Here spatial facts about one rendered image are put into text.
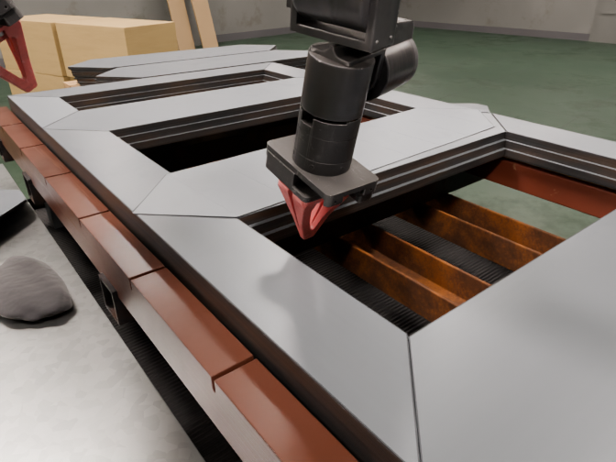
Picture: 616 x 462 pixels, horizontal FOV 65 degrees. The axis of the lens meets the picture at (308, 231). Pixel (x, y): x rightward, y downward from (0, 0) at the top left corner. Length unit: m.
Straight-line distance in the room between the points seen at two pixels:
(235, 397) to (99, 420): 0.25
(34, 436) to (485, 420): 0.46
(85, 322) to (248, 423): 0.42
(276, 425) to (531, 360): 0.19
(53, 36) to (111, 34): 0.52
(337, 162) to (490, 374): 0.22
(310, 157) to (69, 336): 0.44
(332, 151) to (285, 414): 0.22
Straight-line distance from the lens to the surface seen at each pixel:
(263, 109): 1.10
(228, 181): 0.68
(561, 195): 0.94
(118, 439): 0.59
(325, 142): 0.44
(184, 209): 0.61
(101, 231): 0.66
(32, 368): 0.71
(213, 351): 0.44
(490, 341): 0.42
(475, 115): 1.05
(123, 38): 3.21
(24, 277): 0.85
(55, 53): 3.71
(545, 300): 0.48
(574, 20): 10.37
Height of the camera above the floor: 1.11
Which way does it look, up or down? 28 degrees down
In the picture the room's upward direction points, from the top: straight up
